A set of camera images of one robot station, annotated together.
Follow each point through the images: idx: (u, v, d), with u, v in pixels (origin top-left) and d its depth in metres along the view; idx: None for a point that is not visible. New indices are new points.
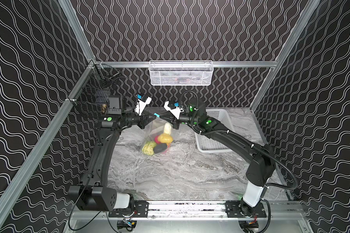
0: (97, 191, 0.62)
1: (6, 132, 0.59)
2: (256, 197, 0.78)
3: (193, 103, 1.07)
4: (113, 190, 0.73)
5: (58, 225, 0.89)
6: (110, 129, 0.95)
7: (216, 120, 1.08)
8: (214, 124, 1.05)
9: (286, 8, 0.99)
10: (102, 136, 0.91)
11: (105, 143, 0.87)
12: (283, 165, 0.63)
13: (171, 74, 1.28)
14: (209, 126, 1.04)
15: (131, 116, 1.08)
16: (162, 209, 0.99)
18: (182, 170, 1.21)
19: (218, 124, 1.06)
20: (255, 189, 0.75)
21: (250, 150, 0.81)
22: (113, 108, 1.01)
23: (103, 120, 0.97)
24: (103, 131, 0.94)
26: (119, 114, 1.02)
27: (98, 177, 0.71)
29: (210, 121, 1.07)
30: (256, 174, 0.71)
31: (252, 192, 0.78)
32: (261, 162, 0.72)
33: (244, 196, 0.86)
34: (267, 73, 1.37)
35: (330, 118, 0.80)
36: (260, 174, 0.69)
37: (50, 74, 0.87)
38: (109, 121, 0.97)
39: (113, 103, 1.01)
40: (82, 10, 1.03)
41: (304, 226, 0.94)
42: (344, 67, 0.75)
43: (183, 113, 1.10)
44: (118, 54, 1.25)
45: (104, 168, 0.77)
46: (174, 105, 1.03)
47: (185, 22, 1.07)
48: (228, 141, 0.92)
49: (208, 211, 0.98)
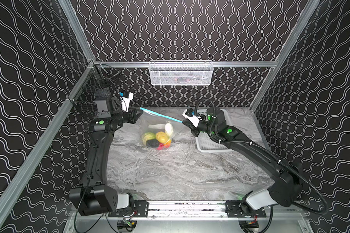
0: (99, 190, 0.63)
1: (6, 132, 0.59)
2: (263, 204, 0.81)
3: (211, 112, 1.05)
4: (114, 190, 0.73)
5: (58, 225, 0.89)
6: (104, 132, 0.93)
7: (237, 129, 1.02)
8: (235, 133, 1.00)
9: (286, 8, 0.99)
10: (96, 138, 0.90)
11: (100, 144, 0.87)
12: (312, 186, 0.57)
13: (171, 74, 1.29)
14: (230, 136, 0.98)
15: (120, 116, 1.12)
16: (162, 209, 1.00)
18: (182, 170, 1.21)
19: (240, 133, 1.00)
20: (270, 199, 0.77)
21: (276, 166, 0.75)
22: (102, 110, 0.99)
23: (95, 125, 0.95)
24: (97, 134, 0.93)
26: (109, 117, 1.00)
27: (98, 177, 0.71)
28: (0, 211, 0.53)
29: (231, 129, 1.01)
30: (282, 194, 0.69)
31: (261, 199, 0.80)
32: (290, 180, 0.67)
33: (247, 197, 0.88)
34: (267, 73, 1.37)
35: (330, 118, 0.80)
36: (288, 195, 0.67)
37: (50, 74, 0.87)
38: (101, 124, 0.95)
39: (100, 106, 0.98)
40: (82, 10, 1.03)
41: (304, 226, 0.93)
42: (344, 67, 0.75)
43: (202, 122, 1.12)
44: (117, 54, 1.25)
45: (103, 168, 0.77)
46: (192, 114, 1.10)
47: (185, 22, 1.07)
48: (251, 154, 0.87)
49: (208, 211, 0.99)
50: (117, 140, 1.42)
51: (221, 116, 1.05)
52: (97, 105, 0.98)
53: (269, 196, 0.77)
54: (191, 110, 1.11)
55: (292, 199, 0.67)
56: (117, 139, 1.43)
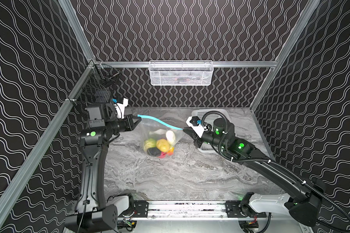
0: (97, 216, 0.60)
1: (6, 132, 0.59)
2: (267, 209, 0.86)
3: (221, 125, 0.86)
4: (114, 206, 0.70)
5: (58, 225, 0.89)
6: (96, 146, 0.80)
7: (249, 143, 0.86)
8: (248, 149, 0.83)
9: (286, 8, 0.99)
10: (89, 154, 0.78)
11: (95, 163, 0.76)
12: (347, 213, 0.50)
13: (171, 74, 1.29)
14: (244, 154, 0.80)
15: (116, 123, 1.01)
16: (162, 209, 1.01)
18: (182, 170, 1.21)
19: (253, 149, 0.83)
20: (279, 209, 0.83)
21: (300, 188, 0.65)
22: (95, 118, 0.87)
23: (85, 137, 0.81)
24: (89, 148, 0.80)
26: (103, 125, 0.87)
27: (95, 201, 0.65)
28: (0, 210, 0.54)
29: (242, 144, 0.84)
30: (306, 216, 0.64)
31: (270, 207, 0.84)
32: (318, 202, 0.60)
33: (251, 200, 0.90)
34: (267, 73, 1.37)
35: (330, 118, 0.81)
36: (312, 217, 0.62)
37: (49, 74, 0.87)
38: (93, 136, 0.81)
39: (94, 113, 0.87)
40: (82, 10, 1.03)
41: (305, 226, 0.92)
42: (344, 67, 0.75)
43: (208, 132, 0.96)
44: (118, 54, 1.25)
45: (99, 189, 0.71)
46: (197, 123, 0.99)
47: (185, 22, 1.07)
48: (270, 174, 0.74)
49: (208, 211, 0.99)
50: (117, 140, 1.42)
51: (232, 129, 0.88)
52: (90, 112, 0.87)
53: (279, 206, 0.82)
54: (197, 118, 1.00)
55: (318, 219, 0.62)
56: (117, 139, 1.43)
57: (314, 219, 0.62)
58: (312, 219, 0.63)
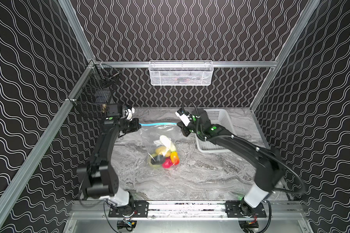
0: (104, 167, 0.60)
1: (6, 132, 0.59)
2: (256, 198, 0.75)
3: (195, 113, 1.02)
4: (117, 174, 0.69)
5: (58, 225, 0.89)
6: (112, 124, 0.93)
7: (221, 126, 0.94)
8: (219, 130, 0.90)
9: (286, 8, 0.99)
10: (106, 128, 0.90)
11: (109, 133, 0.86)
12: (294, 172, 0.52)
13: (171, 74, 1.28)
14: (215, 133, 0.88)
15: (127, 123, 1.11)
16: (162, 209, 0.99)
18: (182, 170, 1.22)
19: (224, 130, 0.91)
20: (262, 192, 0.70)
21: (255, 154, 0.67)
22: (113, 113, 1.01)
23: (105, 120, 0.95)
24: (106, 125, 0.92)
26: (118, 114, 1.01)
27: (104, 157, 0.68)
28: None
29: (215, 127, 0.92)
30: (262, 181, 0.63)
31: (253, 194, 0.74)
32: (268, 164, 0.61)
33: (245, 196, 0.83)
34: (267, 73, 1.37)
35: (330, 118, 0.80)
36: (267, 180, 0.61)
37: (49, 74, 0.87)
38: (111, 120, 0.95)
39: (112, 108, 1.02)
40: (82, 10, 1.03)
41: (304, 226, 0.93)
42: (344, 67, 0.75)
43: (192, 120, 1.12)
44: (117, 54, 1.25)
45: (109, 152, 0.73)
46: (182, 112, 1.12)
47: (185, 22, 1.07)
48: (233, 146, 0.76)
49: (208, 211, 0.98)
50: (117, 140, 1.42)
51: (205, 115, 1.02)
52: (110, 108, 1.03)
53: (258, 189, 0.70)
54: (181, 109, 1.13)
55: (272, 183, 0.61)
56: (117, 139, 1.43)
57: (268, 182, 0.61)
58: (268, 182, 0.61)
